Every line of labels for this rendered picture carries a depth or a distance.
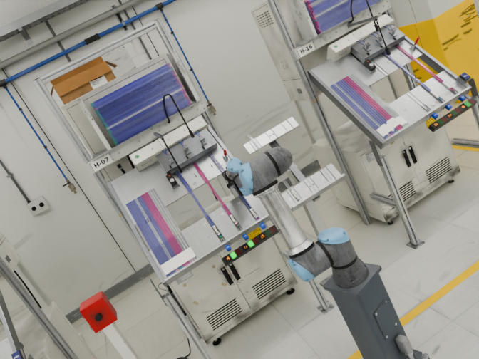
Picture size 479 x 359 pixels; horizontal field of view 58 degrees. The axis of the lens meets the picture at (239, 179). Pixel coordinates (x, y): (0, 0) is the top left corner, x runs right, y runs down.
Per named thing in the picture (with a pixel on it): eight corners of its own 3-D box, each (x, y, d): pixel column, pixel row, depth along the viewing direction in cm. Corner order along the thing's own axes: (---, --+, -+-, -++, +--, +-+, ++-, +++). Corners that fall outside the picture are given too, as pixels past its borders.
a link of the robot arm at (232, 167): (232, 175, 207) (224, 161, 209) (232, 181, 217) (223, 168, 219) (246, 167, 208) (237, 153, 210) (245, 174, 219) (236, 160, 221)
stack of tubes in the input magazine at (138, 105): (192, 103, 254) (170, 61, 246) (115, 146, 244) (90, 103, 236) (188, 103, 265) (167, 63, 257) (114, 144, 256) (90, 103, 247)
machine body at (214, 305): (301, 290, 283) (261, 213, 264) (212, 352, 269) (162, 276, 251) (265, 257, 344) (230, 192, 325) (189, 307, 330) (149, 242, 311)
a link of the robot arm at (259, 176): (338, 268, 170) (268, 149, 168) (306, 288, 167) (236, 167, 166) (326, 263, 182) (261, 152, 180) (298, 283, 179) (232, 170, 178)
